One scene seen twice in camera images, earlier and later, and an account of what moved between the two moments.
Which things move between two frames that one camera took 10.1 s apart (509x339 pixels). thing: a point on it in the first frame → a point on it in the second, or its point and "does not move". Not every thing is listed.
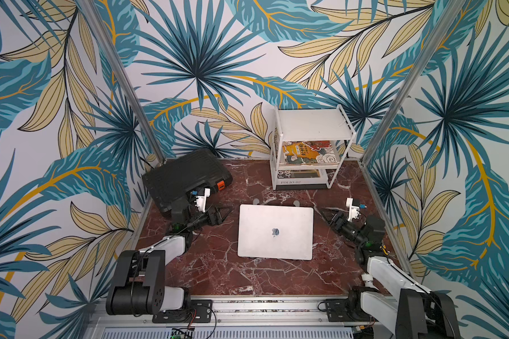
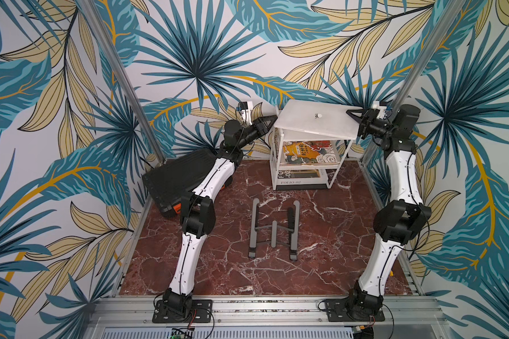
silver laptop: (276, 232) → (320, 118)
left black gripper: (218, 219) → (261, 128)
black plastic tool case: (177, 177) does not move
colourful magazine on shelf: (308, 152) does not move
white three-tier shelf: (309, 145) does not move
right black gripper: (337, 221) → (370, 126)
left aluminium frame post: (144, 121) does not move
